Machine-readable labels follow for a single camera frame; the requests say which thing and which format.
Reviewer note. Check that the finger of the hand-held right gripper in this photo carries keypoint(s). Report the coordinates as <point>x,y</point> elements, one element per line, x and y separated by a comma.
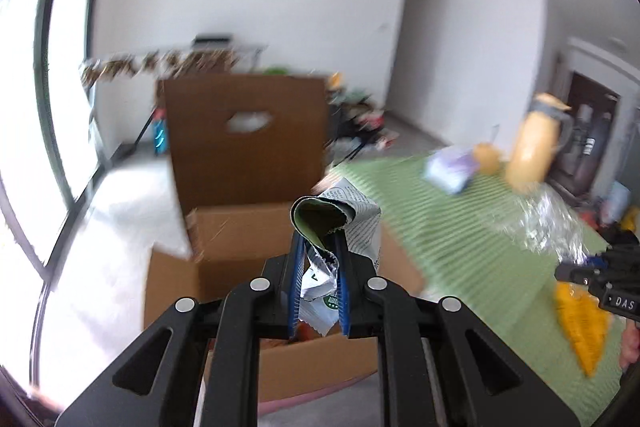
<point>575,274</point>

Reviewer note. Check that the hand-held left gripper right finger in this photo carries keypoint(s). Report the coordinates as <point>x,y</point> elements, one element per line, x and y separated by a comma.
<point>342,297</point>

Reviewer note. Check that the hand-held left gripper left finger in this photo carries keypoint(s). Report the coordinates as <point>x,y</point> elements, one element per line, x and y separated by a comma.
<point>295,292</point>

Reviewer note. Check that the green and white snack wrapper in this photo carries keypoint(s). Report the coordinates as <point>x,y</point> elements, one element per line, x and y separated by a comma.
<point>360,217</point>

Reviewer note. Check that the brown cardboard box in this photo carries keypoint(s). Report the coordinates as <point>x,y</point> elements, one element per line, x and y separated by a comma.
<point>240,167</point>

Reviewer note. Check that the person's right hand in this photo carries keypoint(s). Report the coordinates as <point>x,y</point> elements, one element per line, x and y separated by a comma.
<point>630,347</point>

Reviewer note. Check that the clear plastic bottle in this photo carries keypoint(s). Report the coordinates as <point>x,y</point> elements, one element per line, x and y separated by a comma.
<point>555,222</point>

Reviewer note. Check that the yellow snack packet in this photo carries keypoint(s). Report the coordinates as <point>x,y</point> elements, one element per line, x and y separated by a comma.
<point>582,332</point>

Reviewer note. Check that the green checked tablecloth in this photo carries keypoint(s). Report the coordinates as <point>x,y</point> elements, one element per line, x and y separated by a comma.
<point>450,247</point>

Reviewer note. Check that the yellow thermos jug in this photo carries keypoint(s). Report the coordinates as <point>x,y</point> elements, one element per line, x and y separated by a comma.
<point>532,147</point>

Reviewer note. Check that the yellow cup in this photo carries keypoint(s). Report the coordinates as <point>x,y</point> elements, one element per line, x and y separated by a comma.
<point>486,158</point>

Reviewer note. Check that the purple tissue pack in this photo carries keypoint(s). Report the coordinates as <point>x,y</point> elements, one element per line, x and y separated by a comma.
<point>450,169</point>

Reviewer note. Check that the blue bottle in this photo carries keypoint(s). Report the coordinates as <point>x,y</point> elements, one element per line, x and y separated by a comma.
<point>160,134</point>

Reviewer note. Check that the patterned cloth on drying rack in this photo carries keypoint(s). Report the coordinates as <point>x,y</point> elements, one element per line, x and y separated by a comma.
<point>165,64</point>

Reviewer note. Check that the black window frame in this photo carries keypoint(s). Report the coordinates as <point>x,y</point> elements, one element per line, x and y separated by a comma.
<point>47,107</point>

